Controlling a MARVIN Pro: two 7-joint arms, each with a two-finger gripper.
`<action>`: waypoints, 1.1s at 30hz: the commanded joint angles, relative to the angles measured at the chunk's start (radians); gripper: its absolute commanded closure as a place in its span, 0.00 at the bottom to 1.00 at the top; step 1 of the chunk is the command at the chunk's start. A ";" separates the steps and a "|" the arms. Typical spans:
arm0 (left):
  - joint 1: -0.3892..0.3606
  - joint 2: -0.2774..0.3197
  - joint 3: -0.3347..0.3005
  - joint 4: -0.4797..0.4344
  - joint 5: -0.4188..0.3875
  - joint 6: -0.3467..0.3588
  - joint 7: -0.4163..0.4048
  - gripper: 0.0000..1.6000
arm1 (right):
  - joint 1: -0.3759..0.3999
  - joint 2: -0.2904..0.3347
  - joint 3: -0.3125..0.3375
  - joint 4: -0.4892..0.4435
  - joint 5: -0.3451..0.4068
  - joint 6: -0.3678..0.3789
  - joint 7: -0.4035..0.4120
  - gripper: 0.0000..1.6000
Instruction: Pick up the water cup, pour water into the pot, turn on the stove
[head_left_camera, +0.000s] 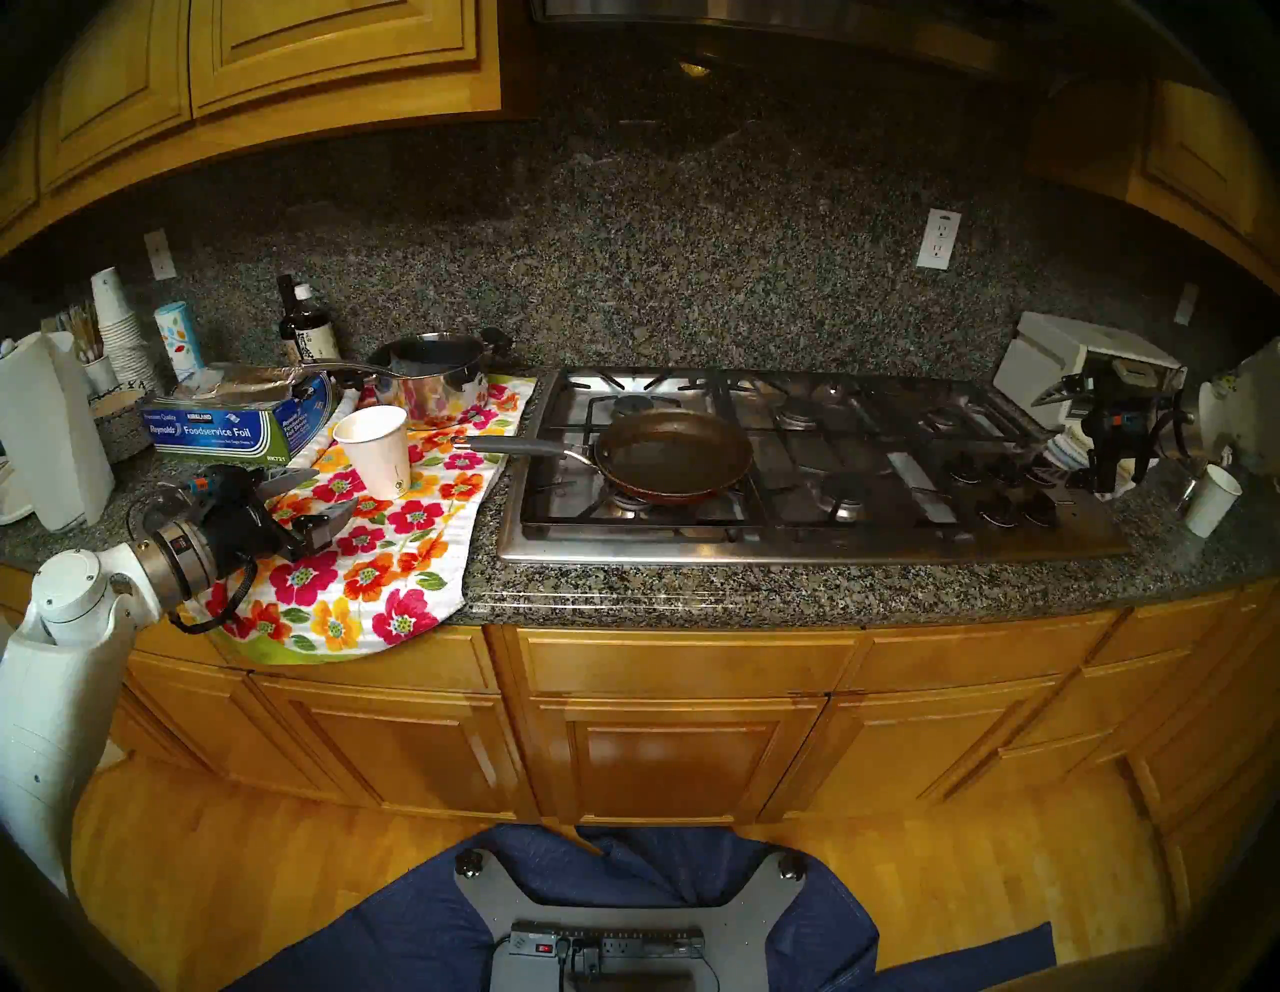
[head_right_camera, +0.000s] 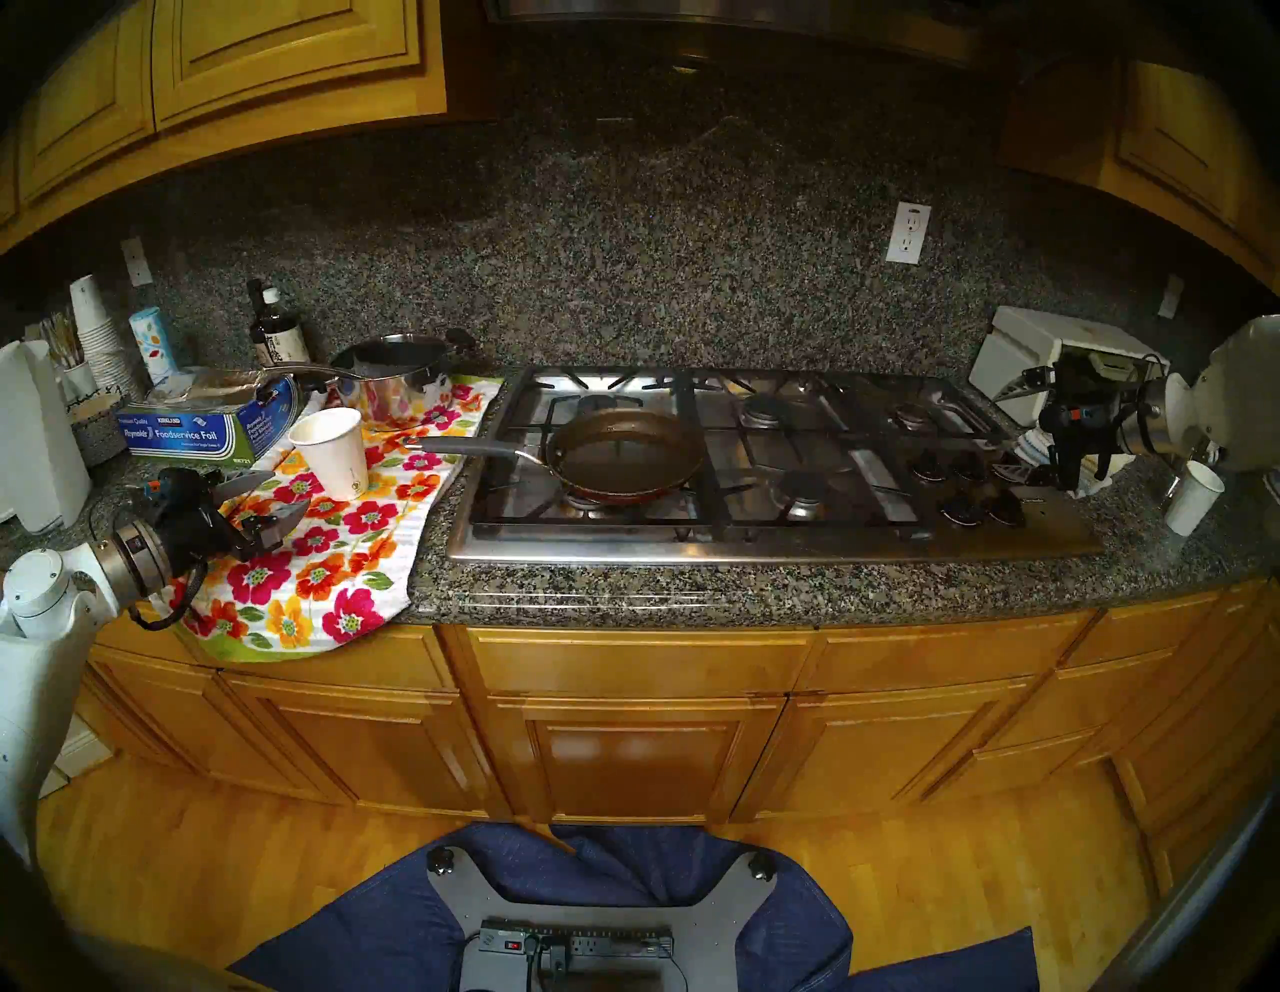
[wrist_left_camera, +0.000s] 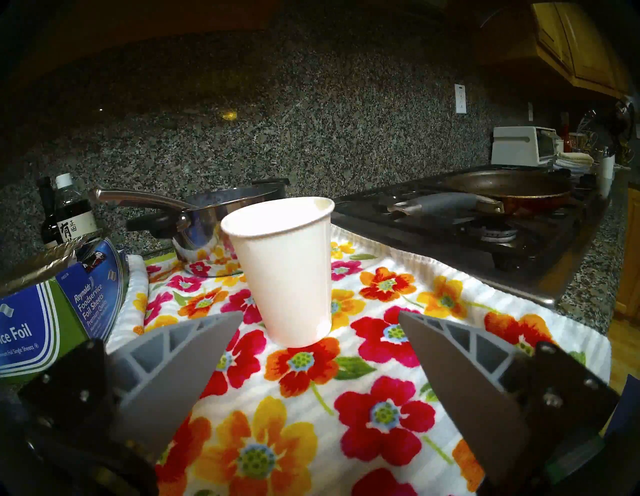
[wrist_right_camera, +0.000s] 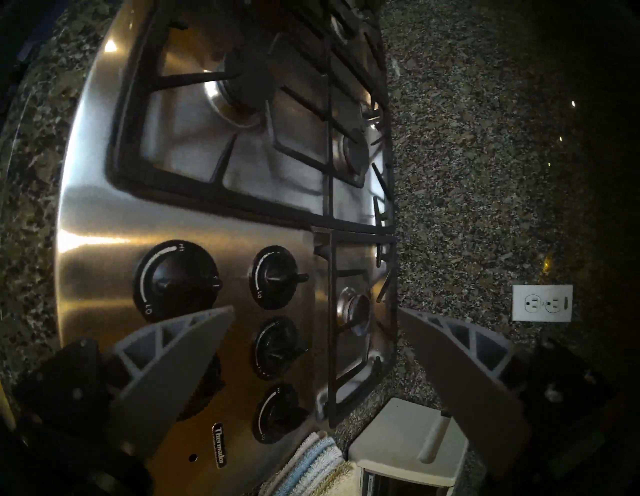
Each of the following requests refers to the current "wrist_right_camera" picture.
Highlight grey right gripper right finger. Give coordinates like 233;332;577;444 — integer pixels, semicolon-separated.
397;306;618;482

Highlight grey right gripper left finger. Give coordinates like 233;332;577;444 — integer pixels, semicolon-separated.
15;305;236;458

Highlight white duplex wall outlet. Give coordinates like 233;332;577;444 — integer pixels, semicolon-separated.
511;284;574;322

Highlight black stove knob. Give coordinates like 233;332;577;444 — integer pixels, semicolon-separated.
251;316;310;382
132;241;223;323
251;382;311;445
177;352;223;421
248;245;310;310

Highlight stainless steel gas cooktop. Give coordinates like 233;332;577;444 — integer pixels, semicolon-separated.
54;0;401;496

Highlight narrow black cast iron grate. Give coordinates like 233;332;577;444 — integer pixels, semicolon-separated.
311;226;401;427

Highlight stacked white plates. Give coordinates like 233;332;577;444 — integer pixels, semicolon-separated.
257;430;361;496

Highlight white toaster oven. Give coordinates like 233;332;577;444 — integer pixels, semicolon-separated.
347;397;471;496

